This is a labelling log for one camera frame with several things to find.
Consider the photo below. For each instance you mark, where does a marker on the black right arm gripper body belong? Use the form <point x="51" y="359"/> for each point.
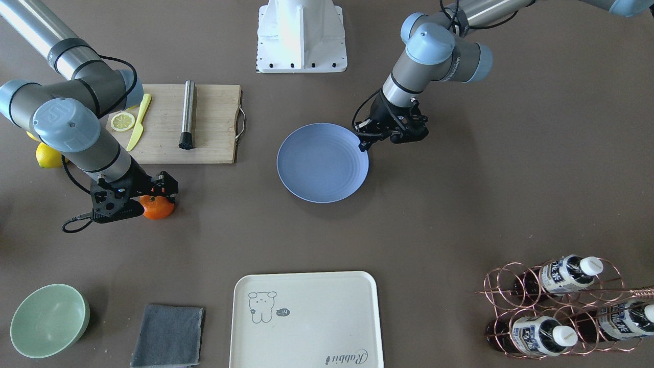
<point x="139" y="180"/>

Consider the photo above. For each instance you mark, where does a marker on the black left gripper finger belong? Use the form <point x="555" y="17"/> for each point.
<point x="364" y="145"/>

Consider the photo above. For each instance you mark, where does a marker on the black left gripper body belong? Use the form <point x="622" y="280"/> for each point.
<point x="382" y="111"/>

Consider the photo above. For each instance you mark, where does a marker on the orange mandarin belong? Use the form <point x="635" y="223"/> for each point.
<point x="156" y="207"/>

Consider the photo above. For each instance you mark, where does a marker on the blue round plate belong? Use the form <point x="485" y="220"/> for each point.
<point x="321" y="163"/>

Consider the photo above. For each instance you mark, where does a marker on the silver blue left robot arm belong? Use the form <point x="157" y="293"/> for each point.
<point x="435" y="50"/>

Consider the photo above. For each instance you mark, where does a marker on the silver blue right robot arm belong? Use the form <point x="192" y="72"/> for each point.
<point x="66" y="116"/>

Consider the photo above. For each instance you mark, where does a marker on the yellow plastic knife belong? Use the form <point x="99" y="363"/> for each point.
<point x="138" y="128"/>

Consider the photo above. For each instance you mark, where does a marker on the lemon slice far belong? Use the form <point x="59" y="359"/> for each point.
<point x="122" y="122"/>

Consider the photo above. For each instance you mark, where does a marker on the yellow lemon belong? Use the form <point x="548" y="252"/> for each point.
<point x="48" y="157"/>

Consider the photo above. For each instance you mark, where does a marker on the steel muddler black tip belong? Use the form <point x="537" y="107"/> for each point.
<point x="186" y="137"/>

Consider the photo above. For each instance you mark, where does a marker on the green bowl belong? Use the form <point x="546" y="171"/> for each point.
<point x="49" y="321"/>

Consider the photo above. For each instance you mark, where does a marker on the grey folded cloth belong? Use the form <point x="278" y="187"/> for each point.
<point x="169" y="337"/>

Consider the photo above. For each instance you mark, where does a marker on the cream rabbit tray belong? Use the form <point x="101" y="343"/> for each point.
<point x="314" y="319"/>

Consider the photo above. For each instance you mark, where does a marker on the dark tea bottle middle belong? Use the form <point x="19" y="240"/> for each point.
<point x="568" y="274"/>

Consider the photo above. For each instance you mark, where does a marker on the dark tea bottle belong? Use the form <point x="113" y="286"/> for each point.
<point x="568" y="274"/>
<point x="530" y="335"/>
<point x="622" y="321"/>

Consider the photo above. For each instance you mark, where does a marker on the dark tea bottle front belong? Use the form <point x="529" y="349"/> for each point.
<point x="530" y="335"/>

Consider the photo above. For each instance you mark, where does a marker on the dark tea bottle back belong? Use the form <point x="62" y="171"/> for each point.
<point x="622" y="321"/>

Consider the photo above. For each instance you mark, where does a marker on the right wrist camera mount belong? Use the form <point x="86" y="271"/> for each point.
<point x="109" y="206"/>

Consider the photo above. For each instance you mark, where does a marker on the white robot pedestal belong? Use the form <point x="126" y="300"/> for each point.
<point x="301" y="37"/>

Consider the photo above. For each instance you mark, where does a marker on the copper wire bottle rack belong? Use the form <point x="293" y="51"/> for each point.
<point x="504" y="288"/>

